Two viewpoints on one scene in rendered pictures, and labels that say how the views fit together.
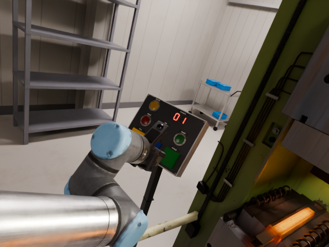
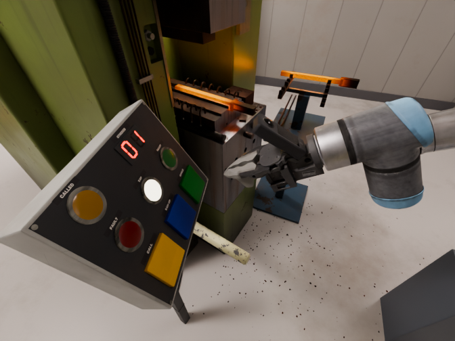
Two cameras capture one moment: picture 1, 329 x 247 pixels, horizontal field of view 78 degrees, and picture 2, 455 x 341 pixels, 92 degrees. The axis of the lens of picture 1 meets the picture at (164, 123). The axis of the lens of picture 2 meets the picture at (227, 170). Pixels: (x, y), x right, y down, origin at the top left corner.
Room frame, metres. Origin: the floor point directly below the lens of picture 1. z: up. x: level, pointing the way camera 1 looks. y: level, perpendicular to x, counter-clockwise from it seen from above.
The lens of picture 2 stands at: (0.83, 0.33, 1.43)
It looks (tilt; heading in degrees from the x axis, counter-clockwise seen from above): 44 degrees down; 252
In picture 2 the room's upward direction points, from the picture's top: straight up
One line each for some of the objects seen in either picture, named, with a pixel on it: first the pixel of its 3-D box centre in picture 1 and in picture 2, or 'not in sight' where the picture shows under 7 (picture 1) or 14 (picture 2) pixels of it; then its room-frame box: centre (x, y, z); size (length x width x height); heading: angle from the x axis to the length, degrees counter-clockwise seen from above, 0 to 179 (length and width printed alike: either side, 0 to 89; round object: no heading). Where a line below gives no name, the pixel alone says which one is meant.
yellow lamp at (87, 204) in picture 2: (154, 105); (88, 204); (0.96, 0.07, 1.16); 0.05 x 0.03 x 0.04; 39
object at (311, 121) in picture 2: not in sight; (296, 128); (0.05, -0.66, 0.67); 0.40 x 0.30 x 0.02; 48
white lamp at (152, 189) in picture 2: not in sight; (152, 190); (0.88, 0.00, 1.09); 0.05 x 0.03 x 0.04; 39
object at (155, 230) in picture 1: (165, 226); (201, 231); (0.78, -0.16, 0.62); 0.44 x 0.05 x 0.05; 129
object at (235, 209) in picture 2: not in sight; (206, 195); (0.66, -0.65, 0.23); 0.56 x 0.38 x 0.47; 129
